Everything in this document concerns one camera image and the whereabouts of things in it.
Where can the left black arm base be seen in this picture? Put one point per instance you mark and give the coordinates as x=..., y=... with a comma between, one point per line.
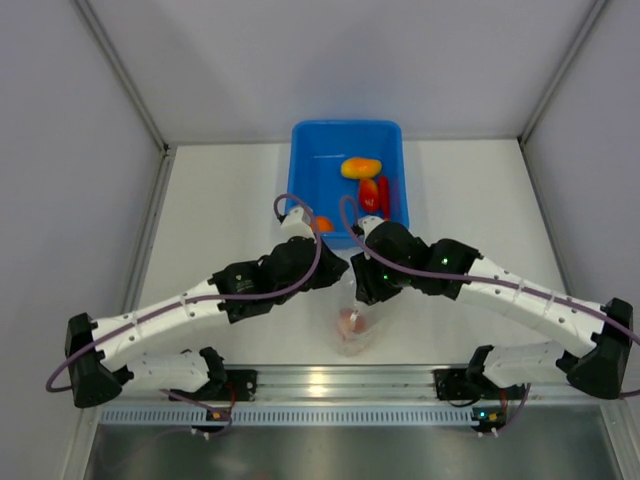
x=234, y=384

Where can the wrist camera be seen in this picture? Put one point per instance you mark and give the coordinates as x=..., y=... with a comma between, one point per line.
x=369, y=223
x=297, y=223

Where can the slotted cable duct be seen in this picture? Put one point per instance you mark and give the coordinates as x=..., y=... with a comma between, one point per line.
x=269, y=415

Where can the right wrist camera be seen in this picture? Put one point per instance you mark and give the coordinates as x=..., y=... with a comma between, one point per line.
x=369, y=223

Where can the pink fake peach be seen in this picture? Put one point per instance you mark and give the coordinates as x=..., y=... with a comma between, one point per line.
x=351, y=323

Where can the aluminium rail frame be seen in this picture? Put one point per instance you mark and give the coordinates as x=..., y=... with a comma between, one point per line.
x=350, y=382

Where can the clear zip top bag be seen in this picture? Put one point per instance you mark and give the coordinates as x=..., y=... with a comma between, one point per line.
x=346, y=298

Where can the aluminium corner post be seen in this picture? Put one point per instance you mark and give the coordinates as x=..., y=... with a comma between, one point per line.
x=596, y=10
x=105, y=44

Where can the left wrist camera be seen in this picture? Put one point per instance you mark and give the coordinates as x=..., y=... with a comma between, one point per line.
x=297, y=223

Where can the orange yellow fake fruit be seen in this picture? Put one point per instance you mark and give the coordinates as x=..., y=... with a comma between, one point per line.
x=368, y=195

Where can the blue plastic bin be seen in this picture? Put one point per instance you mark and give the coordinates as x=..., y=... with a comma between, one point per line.
x=320, y=147

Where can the right aluminium corner post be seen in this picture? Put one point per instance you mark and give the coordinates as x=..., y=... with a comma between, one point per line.
x=596, y=10

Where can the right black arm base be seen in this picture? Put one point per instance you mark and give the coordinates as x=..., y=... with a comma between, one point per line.
x=452, y=385

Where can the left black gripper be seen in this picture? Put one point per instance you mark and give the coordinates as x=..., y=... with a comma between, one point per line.
x=332, y=267

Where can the red fake chili pepper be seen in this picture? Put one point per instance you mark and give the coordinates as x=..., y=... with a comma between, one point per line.
x=384, y=197

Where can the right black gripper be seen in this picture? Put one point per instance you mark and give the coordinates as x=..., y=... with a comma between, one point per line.
x=368, y=290

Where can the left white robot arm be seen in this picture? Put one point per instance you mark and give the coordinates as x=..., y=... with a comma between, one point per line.
x=162, y=347

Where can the round orange fake orange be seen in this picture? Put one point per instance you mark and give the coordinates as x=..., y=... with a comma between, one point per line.
x=323, y=225

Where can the left aluminium corner post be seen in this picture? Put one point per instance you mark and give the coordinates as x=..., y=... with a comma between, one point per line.
x=105, y=44

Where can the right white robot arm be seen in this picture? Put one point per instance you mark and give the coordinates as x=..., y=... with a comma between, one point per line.
x=588, y=344

